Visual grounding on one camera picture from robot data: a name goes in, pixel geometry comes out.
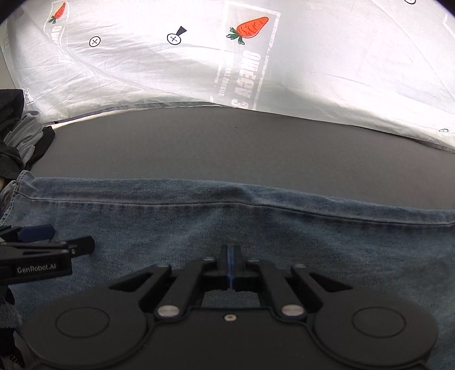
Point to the blue denim jeans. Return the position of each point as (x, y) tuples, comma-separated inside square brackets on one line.
[(320, 249)]

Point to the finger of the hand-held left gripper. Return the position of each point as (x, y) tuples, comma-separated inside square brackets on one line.
[(82, 246), (35, 233)]

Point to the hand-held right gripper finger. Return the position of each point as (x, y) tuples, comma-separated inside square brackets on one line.
[(227, 265), (235, 265)]

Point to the white printed sheet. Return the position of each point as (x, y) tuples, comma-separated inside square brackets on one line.
[(320, 64)]

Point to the black garment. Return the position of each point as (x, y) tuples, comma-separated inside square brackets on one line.
[(44, 142)]

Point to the grey garment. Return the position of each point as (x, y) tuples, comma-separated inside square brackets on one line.
[(25, 131)]

